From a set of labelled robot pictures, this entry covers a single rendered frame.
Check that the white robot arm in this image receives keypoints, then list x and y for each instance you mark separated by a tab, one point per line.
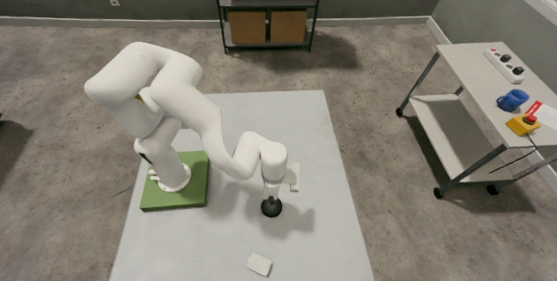
174	90

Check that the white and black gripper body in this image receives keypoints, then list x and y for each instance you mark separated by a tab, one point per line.
270	190

